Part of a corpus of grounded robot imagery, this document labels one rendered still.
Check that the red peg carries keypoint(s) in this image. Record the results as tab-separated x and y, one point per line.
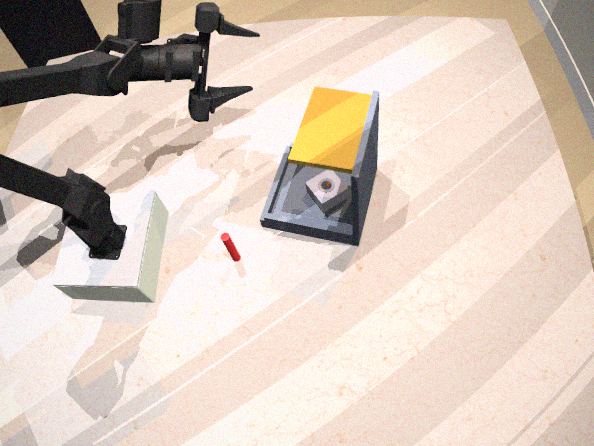
226	239

